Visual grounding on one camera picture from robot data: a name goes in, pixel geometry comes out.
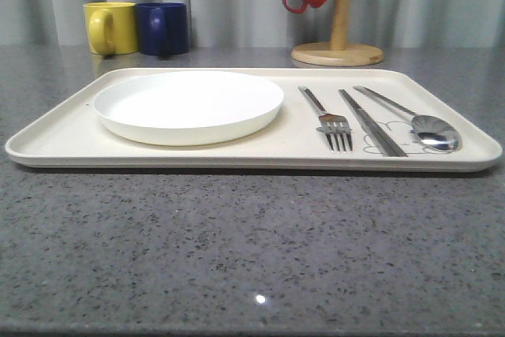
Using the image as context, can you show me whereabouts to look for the white round plate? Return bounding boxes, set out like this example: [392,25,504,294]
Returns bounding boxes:
[92,70,285,146]

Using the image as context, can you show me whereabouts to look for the silver fork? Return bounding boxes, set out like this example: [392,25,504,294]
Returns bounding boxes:
[298,86,354,153]

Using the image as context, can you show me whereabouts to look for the silver chopstick pair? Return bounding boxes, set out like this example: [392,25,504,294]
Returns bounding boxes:
[339,89,408,157]

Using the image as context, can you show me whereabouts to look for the cream rabbit serving tray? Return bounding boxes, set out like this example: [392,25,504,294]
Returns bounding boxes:
[6,68,503,172]

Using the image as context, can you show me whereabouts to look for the wooden mug tree stand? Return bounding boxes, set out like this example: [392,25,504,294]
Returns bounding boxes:
[291,0,384,67]

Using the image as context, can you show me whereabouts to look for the dark blue mug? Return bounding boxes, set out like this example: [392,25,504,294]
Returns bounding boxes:
[134,2,189,56]

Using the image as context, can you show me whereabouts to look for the yellow mug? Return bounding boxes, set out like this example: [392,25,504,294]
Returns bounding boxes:
[84,2,138,56]

